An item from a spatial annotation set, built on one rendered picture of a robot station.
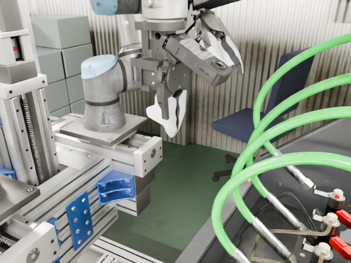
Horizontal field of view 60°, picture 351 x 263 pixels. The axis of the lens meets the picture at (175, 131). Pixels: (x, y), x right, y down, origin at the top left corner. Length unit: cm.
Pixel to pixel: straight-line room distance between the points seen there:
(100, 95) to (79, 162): 24
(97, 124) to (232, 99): 197
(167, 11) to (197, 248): 50
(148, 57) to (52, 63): 248
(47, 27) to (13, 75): 228
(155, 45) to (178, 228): 174
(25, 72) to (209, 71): 57
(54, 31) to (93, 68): 212
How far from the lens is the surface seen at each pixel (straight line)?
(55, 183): 99
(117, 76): 102
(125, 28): 110
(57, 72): 305
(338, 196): 66
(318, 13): 261
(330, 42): 57
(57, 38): 310
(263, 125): 54
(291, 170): 65
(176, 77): 53
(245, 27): 271
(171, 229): 216
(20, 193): 82
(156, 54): 54
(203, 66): 49
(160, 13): 50
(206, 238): 76
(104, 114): 105
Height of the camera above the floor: 148
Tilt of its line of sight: 26 degrees down
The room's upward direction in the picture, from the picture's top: straight up
